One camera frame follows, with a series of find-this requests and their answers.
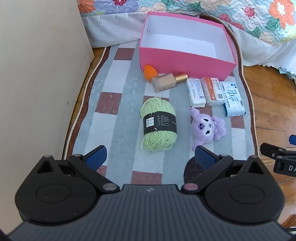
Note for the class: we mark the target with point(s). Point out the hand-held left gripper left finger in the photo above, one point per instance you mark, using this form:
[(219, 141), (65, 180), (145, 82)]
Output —
[(97, 157)]

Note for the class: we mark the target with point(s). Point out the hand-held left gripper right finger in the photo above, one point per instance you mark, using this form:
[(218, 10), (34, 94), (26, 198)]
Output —
[(204, 158)]

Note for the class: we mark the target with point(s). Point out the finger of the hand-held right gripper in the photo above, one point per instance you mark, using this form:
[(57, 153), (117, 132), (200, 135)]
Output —
[(275, 150), (292, 140)]

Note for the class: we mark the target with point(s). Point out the purple plush toy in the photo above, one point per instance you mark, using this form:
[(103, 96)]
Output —
[(205, 126)]

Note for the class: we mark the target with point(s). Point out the green yarn ball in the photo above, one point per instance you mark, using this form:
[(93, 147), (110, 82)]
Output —
[(159, 139)]

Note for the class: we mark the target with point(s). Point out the blue tissue pack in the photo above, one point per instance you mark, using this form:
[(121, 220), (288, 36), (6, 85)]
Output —
[(233, 99)]

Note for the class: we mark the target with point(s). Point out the white tissue pack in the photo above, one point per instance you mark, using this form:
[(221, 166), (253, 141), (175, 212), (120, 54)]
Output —
[(195, 92)]

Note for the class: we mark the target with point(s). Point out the orange label tissue pack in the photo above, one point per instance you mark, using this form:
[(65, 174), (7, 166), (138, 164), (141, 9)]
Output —
[(212, 91)]

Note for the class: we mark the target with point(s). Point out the beige foundation bottle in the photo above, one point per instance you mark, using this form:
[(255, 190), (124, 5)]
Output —
[(164, 82)]

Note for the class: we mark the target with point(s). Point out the pink cardboard box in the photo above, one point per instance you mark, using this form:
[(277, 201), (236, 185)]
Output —
[(185, 64)]

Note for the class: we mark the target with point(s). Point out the orange makeup sponge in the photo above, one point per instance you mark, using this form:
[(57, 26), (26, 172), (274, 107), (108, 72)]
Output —
[(149, 72)]

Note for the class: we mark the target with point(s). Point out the checkered rug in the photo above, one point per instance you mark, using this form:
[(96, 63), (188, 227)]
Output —
[(120, 115)]

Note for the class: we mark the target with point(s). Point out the beige furniture panel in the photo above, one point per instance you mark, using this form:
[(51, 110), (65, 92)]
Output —
[(41, 81)]

